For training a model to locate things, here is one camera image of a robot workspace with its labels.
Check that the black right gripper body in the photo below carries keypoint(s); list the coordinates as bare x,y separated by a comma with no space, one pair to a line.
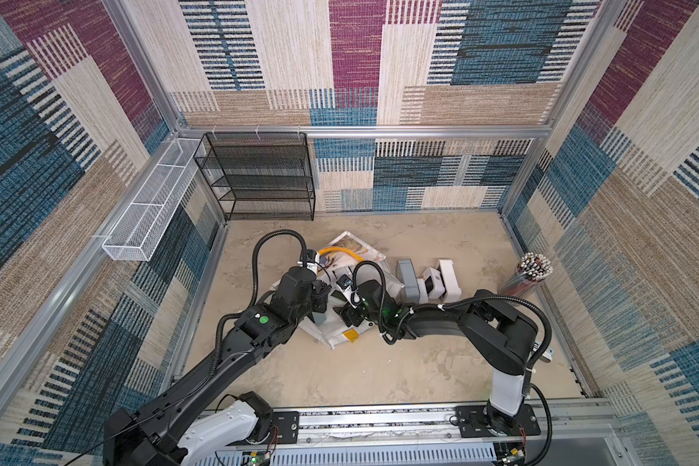
352,314

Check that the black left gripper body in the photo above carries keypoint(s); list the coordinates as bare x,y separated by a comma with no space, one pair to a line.
318,299

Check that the white canvas bag yellow handles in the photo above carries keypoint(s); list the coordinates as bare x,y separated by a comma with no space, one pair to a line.
340,258

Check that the grey square device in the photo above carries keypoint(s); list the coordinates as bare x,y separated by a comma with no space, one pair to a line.
406,274

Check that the white rectangular alarm clock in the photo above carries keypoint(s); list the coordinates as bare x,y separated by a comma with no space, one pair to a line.
453,291

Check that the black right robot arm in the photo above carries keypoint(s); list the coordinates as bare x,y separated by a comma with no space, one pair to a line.
510,333

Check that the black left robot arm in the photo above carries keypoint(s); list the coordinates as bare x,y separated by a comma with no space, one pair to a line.
171,430

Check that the cup of coloured pencils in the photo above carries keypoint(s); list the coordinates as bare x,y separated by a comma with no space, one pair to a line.
531,270

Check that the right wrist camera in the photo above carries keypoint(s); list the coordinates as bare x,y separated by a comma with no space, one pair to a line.
345,284

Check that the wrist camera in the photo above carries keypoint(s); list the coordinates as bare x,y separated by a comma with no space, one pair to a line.
310,258
345,284

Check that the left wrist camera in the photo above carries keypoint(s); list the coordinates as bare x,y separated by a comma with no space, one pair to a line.
310,258

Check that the black wire mesh shelf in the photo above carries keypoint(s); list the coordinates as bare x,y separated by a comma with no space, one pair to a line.
259,176

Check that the white wire mesh basket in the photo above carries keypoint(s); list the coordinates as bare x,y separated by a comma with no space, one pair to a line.
137,234

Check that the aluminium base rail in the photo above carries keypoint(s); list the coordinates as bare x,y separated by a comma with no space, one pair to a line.
584,433

